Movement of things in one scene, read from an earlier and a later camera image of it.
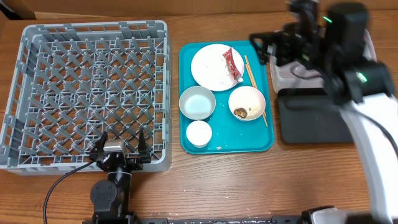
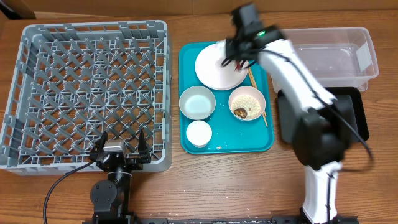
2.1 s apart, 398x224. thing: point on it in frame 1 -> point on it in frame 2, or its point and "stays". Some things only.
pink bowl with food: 247,103 stays
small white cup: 199,133 stays
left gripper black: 137,164 stays
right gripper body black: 280,42 -> 234,50
